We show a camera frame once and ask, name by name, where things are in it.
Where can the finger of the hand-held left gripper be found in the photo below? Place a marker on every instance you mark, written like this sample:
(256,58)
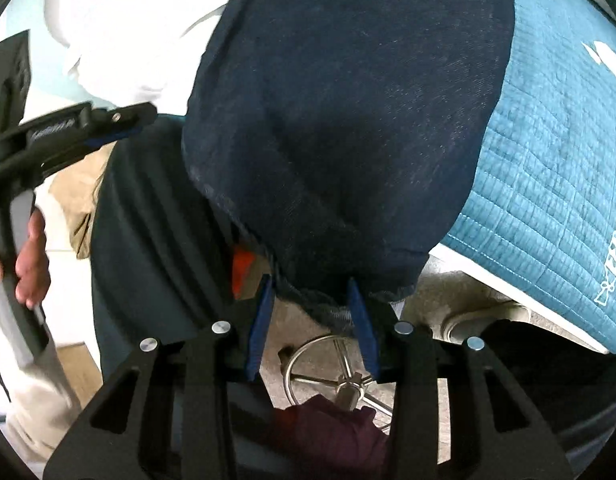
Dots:
(120,120)

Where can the person's dark shirt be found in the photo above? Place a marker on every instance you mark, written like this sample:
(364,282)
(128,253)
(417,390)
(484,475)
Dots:
(152,240)

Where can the person's beige trousers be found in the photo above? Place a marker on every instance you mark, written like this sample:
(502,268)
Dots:
(37,410)

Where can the orange patch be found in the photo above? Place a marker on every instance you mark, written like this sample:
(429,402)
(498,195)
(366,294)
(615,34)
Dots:
(243,270)

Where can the white floral quilt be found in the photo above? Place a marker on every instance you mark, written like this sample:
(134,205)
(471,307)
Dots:
(122,35)

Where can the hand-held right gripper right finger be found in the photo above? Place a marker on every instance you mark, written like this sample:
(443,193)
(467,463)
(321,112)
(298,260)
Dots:
(364,330)

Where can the person's left hand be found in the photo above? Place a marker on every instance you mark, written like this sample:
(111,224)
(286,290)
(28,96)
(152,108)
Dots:
(35,265)

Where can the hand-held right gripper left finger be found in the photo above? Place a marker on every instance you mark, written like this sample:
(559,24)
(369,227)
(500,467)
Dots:
(262,330)

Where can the teal quilted blanket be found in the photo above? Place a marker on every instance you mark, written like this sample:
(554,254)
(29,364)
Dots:
(553,160)

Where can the white slipper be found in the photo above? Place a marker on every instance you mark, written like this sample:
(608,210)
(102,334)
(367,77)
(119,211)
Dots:
(483,322)

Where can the white bed frame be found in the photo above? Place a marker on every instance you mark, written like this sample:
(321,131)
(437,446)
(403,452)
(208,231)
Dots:
(488,272)

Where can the tan cloth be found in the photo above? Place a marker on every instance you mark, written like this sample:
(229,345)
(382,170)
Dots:
(77,200)

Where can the dark blue denim jeans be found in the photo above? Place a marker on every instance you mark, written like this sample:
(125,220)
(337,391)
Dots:
(338,135)

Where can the maroon cloth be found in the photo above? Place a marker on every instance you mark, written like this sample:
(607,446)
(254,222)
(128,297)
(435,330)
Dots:
(333,440)

